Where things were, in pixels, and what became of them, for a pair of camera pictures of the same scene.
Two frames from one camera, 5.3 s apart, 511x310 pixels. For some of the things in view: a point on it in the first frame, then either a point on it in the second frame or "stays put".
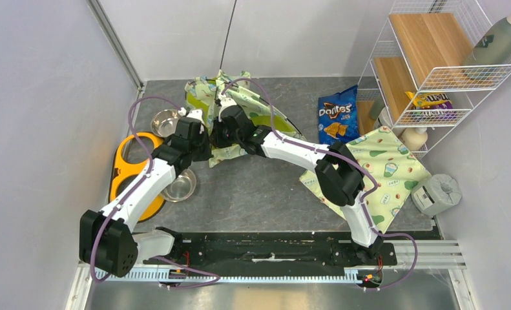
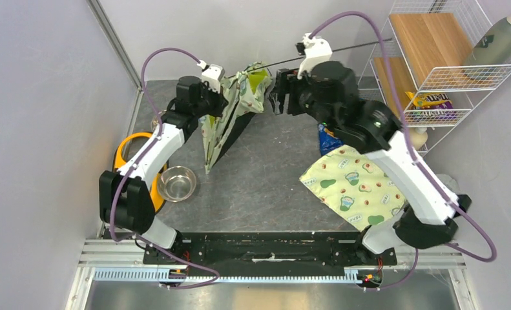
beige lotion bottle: [414, 137] stays put
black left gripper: [207, 154] -> [220, 103]
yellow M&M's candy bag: [433, 101] stays put
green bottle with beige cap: [501, 40] stays put
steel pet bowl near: [181, 188] stays put
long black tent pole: [227, 33] -> [299, 59]
